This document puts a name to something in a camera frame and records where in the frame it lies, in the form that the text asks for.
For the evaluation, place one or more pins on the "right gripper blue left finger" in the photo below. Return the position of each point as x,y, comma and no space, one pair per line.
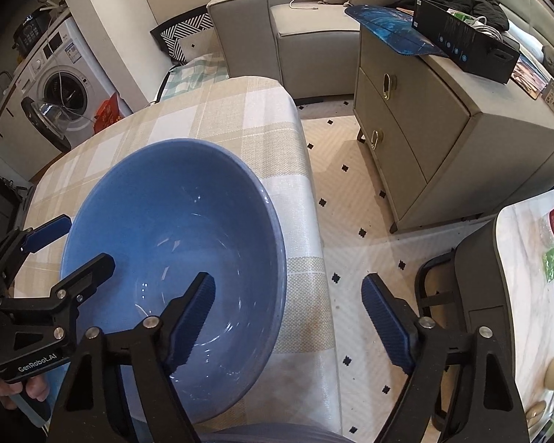
184,320

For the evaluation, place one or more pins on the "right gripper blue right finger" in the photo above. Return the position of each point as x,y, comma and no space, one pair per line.
393,320

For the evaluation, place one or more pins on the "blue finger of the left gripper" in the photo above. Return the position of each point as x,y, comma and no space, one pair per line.
49,232
82,284

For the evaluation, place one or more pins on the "blue bowl back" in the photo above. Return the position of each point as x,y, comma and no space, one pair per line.
165,213

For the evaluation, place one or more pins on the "person left hand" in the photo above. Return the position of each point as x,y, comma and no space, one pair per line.
36,387

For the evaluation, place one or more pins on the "white washing machine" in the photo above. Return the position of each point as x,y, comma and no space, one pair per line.
61,70

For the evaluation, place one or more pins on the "grey drawer cabinet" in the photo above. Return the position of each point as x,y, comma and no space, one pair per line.
448,145

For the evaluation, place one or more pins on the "beige checked tablecloth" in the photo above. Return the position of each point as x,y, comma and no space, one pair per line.
255,119

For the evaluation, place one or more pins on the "black pressure cooker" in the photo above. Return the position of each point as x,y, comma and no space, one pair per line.
30,31

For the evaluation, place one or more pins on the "black patterned chair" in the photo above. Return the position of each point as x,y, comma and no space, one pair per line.
185,36

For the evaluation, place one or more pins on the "black storage box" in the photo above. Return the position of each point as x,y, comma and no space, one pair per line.
470,49

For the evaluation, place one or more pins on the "grey sofa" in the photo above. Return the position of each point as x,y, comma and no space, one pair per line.
310,47

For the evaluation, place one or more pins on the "black jacket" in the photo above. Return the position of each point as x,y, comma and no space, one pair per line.
489,9

